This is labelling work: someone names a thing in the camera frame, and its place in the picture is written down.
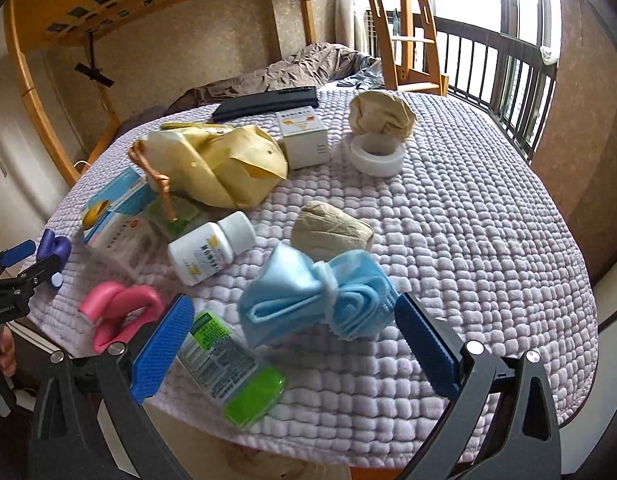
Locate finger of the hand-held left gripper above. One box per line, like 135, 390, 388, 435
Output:
0, 239, 38, 275
0, 255, 65, 301

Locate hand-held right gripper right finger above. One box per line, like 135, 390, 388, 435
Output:
395, 292, 562, 480

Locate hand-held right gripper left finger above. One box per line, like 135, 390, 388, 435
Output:
28, 293, 195, 480

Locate purple plastic object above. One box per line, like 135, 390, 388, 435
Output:
38, 229, 72, 291

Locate green capped clear bottle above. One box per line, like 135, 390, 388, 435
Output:
177, 310, 288, 430

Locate blue face mask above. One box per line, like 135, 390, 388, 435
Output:
237, 242, 399, 348

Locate person's left hand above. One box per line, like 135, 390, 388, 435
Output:
0, 327, 18, 378

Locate white cabinet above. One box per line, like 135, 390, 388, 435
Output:
0, 120, 84, 256

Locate white pill bottle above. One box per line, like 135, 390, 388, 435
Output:
167, 211, 256, 287

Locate blue white medicine box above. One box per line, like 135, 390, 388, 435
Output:
82, 166, 152, 233

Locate lavender quilted blanket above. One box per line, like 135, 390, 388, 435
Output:
28, 82, 601, 466

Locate green plastic packet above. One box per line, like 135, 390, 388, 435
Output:
148, 195, 209, 238

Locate white tape roll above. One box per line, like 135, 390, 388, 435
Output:
349, 132, 405, 177

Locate black tape strips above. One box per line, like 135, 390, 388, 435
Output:
74, 32, 114, 88

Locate yellow paper bag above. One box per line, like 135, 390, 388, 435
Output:
181, 125, 289, 208

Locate white orange medicine box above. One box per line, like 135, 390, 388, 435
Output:
276, 105, 331, 170

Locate black flat case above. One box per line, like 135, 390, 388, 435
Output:
212, 86, 319, 123

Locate grey cloth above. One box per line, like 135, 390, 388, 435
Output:
338, 57, 386, 91

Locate brown duvet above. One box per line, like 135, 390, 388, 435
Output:
166, 42, 384, 116

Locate wooden ladder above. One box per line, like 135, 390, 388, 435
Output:
361, 0, 449, 96

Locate dark window railing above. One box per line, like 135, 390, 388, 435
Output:
433, 15, 559, 161

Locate white curtain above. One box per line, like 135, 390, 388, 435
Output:
335, 0, 376, 56

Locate wooden bunk bed frame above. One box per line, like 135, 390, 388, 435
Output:
3, 0, 369, 186

